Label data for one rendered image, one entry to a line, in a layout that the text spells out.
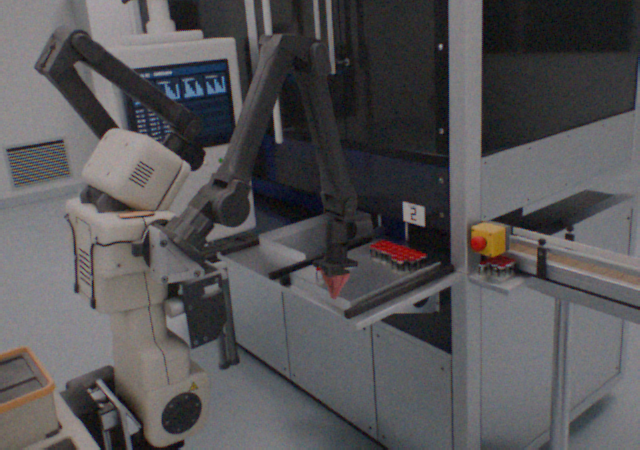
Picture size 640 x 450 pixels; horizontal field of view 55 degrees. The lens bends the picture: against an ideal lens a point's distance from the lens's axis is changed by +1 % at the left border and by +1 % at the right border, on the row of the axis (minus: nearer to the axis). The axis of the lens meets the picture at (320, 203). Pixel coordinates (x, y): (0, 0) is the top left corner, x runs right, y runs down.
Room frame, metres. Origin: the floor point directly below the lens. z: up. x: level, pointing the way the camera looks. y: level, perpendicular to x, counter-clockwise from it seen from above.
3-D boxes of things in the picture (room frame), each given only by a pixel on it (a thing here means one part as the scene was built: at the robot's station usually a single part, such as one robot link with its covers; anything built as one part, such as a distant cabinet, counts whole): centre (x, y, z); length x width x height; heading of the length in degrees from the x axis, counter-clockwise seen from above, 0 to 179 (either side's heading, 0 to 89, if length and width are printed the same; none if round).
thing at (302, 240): (1.93, 0.00, 0.90); 0.34 x 0.26 x 0.04; 127
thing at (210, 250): (2.05, 0.40, 0.82); 0.40 x 0.14 x 0.02; 125
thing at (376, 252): (1.66, -0.20, 0.90); 0.18 x 0.02 x 0.05; 37
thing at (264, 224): (2.40, 0.24, 0.73); 1.98 x 0.01 x 0.25; 37
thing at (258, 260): (1.75, -0.05, 0.87); 0.70 x 0.48 x 0.02; 37
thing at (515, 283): (1.55, -0.49, 0.87); 0.14 x 0.13 x 0.02; 127
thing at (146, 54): (2.26, 0.52, 1.19); 0.50 x 0.19 x 0.78; 125
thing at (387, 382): (2.68, -0.17, 0.44); 2.06 x 1.00 x 0.88; 37
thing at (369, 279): (1.59, -0.11, 0.90); 0.34 x 0.26 x 0.04; 127
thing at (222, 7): (2.58, 0.36, 1.50); 0.49 x 0.01 x 0.59; 37
